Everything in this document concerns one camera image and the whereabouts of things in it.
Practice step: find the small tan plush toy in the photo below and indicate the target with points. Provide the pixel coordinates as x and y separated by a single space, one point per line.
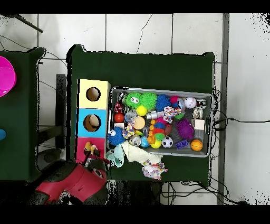
87 147

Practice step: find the mint green muslin cloth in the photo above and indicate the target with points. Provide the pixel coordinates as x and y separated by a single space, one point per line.
114 156

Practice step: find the blue spiky ball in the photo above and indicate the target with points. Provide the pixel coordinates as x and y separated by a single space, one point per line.
117 136
163 102

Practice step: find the cream yellow muslin cloth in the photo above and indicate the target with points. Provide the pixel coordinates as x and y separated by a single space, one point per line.
141 154

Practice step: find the purple plush toy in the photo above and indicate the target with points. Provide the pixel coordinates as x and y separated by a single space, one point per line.
185 128

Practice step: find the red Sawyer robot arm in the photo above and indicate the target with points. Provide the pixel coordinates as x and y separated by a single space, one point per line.
71 186

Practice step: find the wooden box with three holes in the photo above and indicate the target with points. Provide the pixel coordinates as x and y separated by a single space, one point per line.
100 127

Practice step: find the shallow clear mesh bin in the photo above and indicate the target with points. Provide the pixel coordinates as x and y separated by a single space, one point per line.
209 105

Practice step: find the grey stand base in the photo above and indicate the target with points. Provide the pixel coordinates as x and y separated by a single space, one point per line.
48 155

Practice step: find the black upright panel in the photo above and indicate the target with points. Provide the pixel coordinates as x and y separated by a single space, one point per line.
61 105

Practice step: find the small yellow ball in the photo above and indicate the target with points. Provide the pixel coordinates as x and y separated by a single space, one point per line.
141 110

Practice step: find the green furry googly-eyed toy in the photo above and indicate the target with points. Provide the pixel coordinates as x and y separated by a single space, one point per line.
134 100

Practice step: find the black and white soccer ball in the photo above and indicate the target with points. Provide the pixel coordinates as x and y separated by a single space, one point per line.
167 142

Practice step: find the green spiky ball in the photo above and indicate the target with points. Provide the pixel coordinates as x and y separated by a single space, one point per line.
149 101

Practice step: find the green covered side table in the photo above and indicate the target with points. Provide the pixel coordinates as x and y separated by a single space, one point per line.
19 114

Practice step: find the small blue toy block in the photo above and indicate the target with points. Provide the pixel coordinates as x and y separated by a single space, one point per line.
182 144

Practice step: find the light blue cup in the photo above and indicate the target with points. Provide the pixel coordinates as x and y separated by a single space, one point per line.
2 135

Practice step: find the dark green table cloth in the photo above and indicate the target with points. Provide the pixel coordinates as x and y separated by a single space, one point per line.
139 69

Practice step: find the small orange basketball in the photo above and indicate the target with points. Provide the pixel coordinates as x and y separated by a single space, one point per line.
196 145

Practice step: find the pale wooden block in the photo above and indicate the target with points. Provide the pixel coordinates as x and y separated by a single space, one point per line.
199 124

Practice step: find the white baseball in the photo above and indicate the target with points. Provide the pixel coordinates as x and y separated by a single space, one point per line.
190 102

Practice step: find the large pink round dish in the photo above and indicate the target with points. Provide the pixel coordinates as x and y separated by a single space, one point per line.
6 76

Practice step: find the black rod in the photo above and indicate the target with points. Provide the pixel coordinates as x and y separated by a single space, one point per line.
25 23

